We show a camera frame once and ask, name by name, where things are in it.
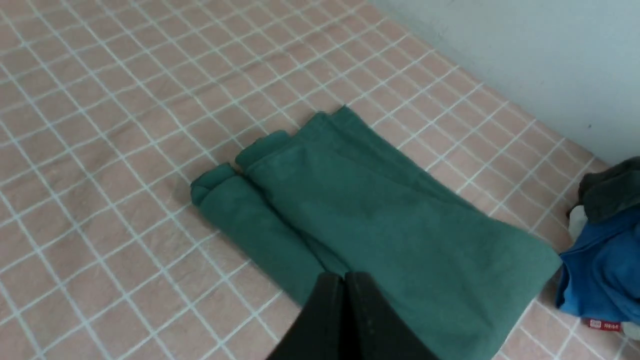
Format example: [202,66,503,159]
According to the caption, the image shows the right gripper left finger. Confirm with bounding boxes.
[268,273,345,360]

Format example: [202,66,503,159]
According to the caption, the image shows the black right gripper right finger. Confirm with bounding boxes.
[345,272,437,360]

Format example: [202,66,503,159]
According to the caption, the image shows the green long-sleeve top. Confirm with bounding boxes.
[190,105,562,360]

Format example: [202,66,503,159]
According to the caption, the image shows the blue crumpled garment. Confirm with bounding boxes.
[555,209,640,324]

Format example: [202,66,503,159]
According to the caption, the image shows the dark grey crumpled garment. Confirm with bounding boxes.
[566,156,640,223]

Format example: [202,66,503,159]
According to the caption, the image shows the pink checked tablecloth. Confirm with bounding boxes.
[0,0,639,360]

